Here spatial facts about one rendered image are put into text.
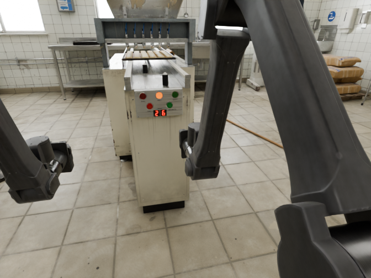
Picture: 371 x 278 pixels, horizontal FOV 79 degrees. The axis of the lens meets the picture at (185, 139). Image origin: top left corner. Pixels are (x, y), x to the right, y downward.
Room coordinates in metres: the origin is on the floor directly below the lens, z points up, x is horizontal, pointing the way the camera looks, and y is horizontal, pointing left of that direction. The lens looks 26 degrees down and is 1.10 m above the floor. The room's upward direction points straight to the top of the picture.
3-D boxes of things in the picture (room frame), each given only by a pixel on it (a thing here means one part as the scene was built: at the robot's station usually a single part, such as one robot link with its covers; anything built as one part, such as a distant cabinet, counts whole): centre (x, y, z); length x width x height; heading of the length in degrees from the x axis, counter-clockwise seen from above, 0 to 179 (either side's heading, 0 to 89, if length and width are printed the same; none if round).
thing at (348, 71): (3.99, -2.68, 0.47); 0.72 x 0.42 x 0.17; 108
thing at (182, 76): (2.10, 0.19, 0.87); 2.01 x 0.03 x 0.07; 11
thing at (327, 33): (5.14, -2.87, 0.93); 0.99 x 0.38 x 1.09; 12
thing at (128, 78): (2.04, 0.47, 0.87); 2.01 x 0.03 x 0.07; 11
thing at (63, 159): (0.56, 0.38, 0.76); 0.07 x 0.07 x 0.10; 11
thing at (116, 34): (1.96, 0.31, 1.01); 0.72 x 0.33 x 0.34; 101
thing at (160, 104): (1.11, 0.13, 0.77); 0.24 x 0.04 x 0.14; 101
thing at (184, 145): (0.64, -0.02, 0.76); 0.07 x 0.07 x 0.10; 11
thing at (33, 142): (0.47, 0.37, 0.80); 0.12 x 0.09 x 0.12; 10
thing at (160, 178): (1.47, 0.21, 0.45); 0.70 x 0.34 x 0.90; 11
